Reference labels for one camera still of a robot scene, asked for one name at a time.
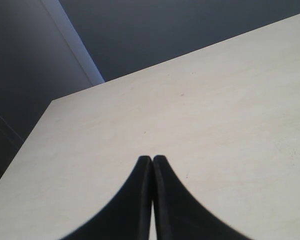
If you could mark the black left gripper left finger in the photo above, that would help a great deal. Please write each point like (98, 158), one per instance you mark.
(127, 216)

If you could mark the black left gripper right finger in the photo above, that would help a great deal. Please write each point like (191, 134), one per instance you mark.
(178, 215)

